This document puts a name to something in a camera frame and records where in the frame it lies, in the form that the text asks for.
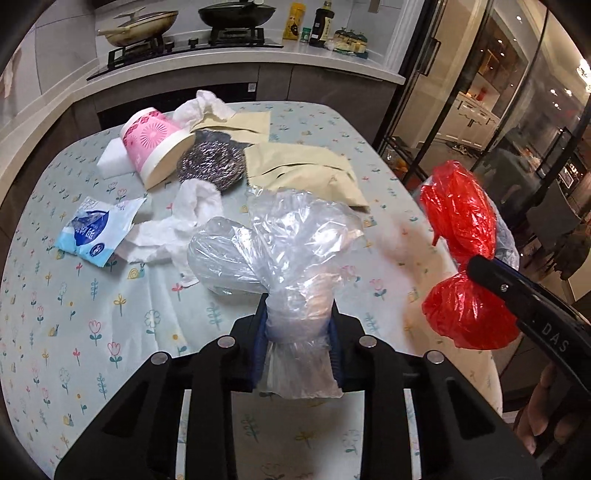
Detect built-in black oven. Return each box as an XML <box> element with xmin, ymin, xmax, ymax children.
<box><xmin>95</xmin><ymin>82</ymin><xmax>257</xmax><ymax>129</ymax></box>

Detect beige frying pan with lid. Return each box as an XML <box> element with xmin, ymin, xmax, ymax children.
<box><xmin>96</xmin><ymin>7</ymin><xmax>178</xmax><ymax>48</ymax></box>

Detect blue white wrapper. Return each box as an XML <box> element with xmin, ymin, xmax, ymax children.
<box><xmin>56</xmin><ymin>197</ymin><xmax>145</xmax><ymax>268</ymax></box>

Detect crumpled white tissue back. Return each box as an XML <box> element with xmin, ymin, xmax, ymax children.
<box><xmin>172</xmin><ymin>90</ymin><xmax>236</xmax><ymax>130</ymax></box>

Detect black gas stove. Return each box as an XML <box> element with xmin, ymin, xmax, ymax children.
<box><xmin>87</xmin><ymin>27</ymin><xmax>283</xmax><ymax>81</ymax></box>

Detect black wok with lid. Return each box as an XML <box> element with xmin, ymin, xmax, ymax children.
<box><xmin>198</xmin><ymin>1</ymin><xmax>276</xmax><ymax>28</ymax></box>

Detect beige paper envelope front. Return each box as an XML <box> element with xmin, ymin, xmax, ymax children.
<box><xmin>243</xmin><ymin>142</ymin><xmax>370</xmax><ymax>208</ymax></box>

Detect person's right hand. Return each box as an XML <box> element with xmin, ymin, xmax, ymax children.
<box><xmin>513</xmin><ymin>363</ymin><xmax>580</xmax><ymax>454</ymax></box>

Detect hanging pink white cloths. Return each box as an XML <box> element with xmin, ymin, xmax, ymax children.
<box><xmin>1</xmin><ymin>44</ymin><xmax>22</xmax><ymax>99</ymax></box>

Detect red plastic bag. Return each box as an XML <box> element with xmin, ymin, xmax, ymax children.
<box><xmin>420</xmin><ymin>161</ymin><xmax>519</xmax><ymax>350</ymax></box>

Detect clear plastic bag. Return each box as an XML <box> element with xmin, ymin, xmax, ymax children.
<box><xmin>187</xmin><ymin>189</ymin><xmax>363</xmax><ymax>399</ymax></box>

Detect dark soy sauce bottle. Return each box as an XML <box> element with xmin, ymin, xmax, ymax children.
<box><xmin>308</xmin><ymin>0</ymin><xmax>335</xmax><ymax>48</ymax></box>

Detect crumpled white tissue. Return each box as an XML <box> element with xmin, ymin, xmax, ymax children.
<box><xmin>115</xmin><ymin>179</ymin><xmax>223</xmax><ymax>287</ymax></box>
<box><xmin>172</xmin><ymin>90</ymin><xmax>236</xmax><ymax>130</ymax></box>

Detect trash bin with clear liner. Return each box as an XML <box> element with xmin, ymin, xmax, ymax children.
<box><xmin>412</xmin><ymin>176</ymin><xmax>521</xmax><ymax>270</ymax></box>

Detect steel wool scrubber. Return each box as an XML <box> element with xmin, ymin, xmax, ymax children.
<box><xmin>176</xmin><ymin>129</ymin><xmax>250</xmax><ymax>192</ymax></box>

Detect floral patterned tablecloth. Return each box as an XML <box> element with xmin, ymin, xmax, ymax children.
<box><xmin>1</xmin><ymin>102</ymin><xmax>502</xmax><ymax>479</ymax></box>

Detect white sponge block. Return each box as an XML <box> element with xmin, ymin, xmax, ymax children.
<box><xmin>97</xmin><ymin>137</ymin><xmax>136</xmax><ymax>179</ymax></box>

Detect glass sliding door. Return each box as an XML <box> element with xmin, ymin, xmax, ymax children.
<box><xmin>380</xmin><ymin>1</ymin><xmax>590</xmax><ymax>301</ymax></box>

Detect crumpled white tissue front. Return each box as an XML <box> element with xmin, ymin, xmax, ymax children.
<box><xmin>115</xmin><ymin>179</ymin><xmax>223</xmax><ymax>287</ymax></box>

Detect yellow seasoning box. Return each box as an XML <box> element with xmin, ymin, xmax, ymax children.
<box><xmin>283</xmin><ymin>2</ymin><xmax>305</xmax><ymax>40</ymax></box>

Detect beige paper envelope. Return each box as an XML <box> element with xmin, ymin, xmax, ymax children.
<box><xmin>243</xmin><ymin>142</ymin><xmax>370</xmax><ymax>208</ymax></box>
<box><xmin>190</xmin><ymin>111</ymin><xmax>270</xmax><ymax>144</ymax></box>

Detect seasoning jar set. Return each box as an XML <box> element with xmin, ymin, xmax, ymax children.
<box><xmin>325</xmin><ymin>28</ymin><xmax>369</xmax><ymax>59</ymax></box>

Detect pink white paper cup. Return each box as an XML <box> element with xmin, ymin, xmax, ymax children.
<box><xmin>120</xmin><ymin>108</ymin><xmax>194</xmax><ymax>190</ymax></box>

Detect beige paper envelope back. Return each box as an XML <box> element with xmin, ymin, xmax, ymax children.
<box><xmin>190</xmin><ymin>111</ymin><xmax>270</xmax><ymax>144</ymax></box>

